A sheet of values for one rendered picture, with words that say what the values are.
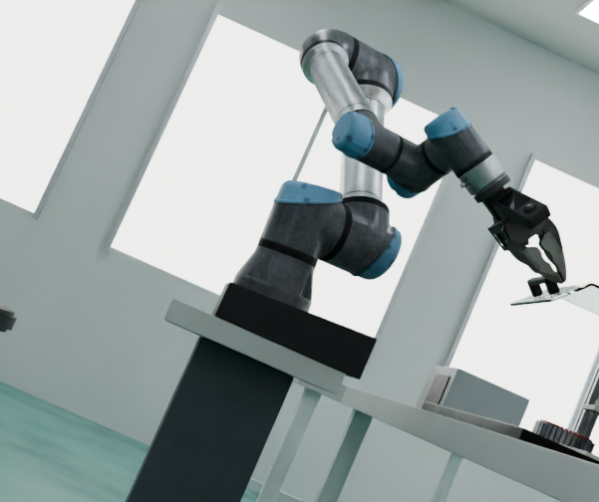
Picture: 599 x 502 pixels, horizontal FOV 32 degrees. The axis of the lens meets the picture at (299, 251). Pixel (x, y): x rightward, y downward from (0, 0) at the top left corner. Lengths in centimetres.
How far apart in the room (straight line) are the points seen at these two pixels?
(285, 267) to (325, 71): 41
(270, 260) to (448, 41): 504
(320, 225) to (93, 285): 457
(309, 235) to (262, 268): 10
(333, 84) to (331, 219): 26
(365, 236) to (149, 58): 475
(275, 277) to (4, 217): 473
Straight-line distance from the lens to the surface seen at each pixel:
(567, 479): 118
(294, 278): 186
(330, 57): 206
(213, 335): 175
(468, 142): 183
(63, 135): 652
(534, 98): 687
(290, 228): 187
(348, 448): 281
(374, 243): 194
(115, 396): 637
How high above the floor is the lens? 70
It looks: 7 degrees up
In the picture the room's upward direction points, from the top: 24 degrees clockwise
